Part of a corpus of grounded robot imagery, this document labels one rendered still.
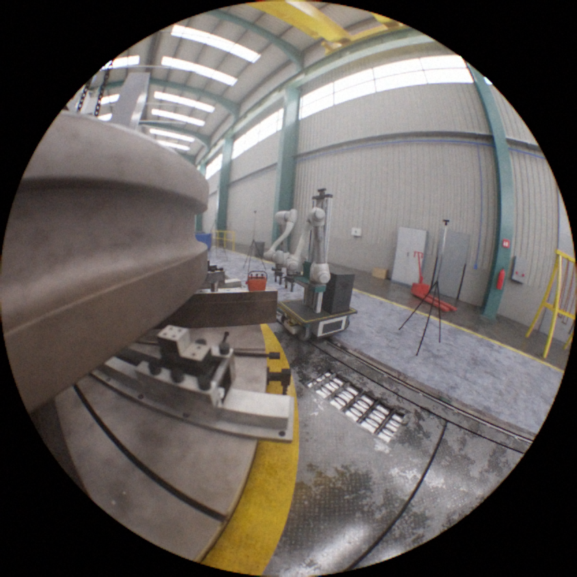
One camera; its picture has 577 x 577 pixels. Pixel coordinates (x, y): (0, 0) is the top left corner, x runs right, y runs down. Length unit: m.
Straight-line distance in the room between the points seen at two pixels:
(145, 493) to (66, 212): 1.18
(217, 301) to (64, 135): 1.78
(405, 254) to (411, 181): 2.79
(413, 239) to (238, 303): 5.94
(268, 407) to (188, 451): 0.50
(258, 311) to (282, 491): 1.64
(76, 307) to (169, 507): 0.87
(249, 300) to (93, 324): 1.54
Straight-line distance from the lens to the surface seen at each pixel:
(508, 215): 6.41
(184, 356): 0.94
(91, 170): 0.81
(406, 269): 6.90
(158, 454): 1.18
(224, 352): 1.03
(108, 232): 0.97
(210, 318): 2.03
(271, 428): 1.10
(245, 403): 1.08
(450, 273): 7.15
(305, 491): 1.35
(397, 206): 7.77
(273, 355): 1.59
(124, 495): 1.19
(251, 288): 1.95
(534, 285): 7.77
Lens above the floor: 1.31
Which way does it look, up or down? 17 degrees down
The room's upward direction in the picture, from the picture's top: 4 degrees clockwise
